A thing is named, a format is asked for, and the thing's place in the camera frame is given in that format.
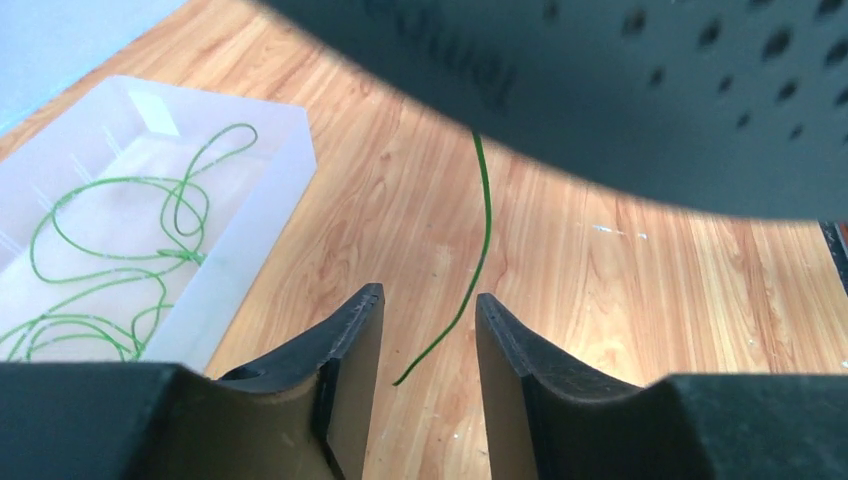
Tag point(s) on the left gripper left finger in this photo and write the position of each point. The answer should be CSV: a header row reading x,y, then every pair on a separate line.
x,y
301,411

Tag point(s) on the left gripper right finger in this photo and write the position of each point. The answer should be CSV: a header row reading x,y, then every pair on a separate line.
x,y
548,415

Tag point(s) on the dark grey spool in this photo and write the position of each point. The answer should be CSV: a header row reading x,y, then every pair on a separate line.
x,y
729,107

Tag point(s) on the translucent plastic bin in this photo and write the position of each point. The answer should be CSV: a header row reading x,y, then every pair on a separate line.
x,y
135,223

